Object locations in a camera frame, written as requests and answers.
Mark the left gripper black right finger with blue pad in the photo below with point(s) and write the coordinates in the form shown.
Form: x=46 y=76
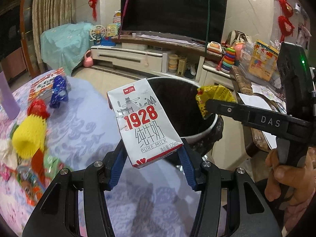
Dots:
x=248 y=214

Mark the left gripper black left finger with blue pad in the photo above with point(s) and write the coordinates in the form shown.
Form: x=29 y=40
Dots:
x=57 y=212

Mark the yellow foam fruit net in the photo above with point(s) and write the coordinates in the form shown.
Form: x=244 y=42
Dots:
x=30 y=136

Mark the yellow wrapper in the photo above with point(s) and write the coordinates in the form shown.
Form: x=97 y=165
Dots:
x=212 y=92

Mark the white 1928 milk carton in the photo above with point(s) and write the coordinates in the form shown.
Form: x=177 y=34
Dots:
x=145 y=128

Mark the white trash bin black liner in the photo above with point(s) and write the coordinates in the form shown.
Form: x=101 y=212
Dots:
x=178 y=99

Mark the person's right hand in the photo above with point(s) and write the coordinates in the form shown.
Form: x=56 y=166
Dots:
x=302 y=180

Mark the orange wrapper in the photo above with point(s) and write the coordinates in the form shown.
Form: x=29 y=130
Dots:
x=33 y=179

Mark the colourful children's book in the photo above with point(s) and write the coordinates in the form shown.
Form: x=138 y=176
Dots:
x=263 y=61

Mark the crumpled white tissue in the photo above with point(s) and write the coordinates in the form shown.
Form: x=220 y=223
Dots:
x=8 y=155

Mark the red snack bag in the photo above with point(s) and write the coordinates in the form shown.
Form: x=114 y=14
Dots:
x=38 y=108

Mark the purple tumbler bottle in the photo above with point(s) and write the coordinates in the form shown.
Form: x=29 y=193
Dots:
x=8 y=102

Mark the blue plastic toy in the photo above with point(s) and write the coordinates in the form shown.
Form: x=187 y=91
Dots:
x=59 y=92

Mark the red white book box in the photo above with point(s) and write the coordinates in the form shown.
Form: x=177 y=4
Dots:
x=43 y=86

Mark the black flat screen television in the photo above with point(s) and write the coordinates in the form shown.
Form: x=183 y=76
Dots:
x=197 y=19

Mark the pink kettlebell toy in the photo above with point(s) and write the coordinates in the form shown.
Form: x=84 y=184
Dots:
x=88 y=60

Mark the white TV cabinet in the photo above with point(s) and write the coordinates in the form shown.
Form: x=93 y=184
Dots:
x=162 y=63

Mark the teal cloth covered furniture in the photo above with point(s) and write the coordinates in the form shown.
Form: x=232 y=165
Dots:
x=64 y=46

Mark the ferris wheel toy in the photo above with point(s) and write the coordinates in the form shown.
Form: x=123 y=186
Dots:
x=97 y=34

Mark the beige curtain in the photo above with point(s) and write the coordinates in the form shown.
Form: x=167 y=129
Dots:
x=47 y=14

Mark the rainbow stacking ring toy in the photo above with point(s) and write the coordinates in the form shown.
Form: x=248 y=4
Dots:
x=228 y=59

